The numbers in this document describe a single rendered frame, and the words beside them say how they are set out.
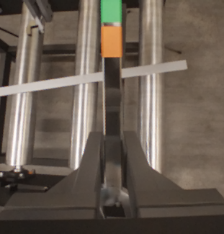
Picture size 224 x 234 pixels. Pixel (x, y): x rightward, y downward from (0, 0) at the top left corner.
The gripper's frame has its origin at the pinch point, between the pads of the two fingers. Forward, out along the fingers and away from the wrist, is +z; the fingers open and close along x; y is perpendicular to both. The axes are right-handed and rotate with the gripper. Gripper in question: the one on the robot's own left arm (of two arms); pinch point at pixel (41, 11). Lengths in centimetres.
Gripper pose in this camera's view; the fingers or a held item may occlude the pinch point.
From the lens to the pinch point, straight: 51.4
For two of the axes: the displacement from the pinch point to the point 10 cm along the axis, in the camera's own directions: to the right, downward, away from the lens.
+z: 0.8, 3.3, 9.4
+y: 1.0, -9.4, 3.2
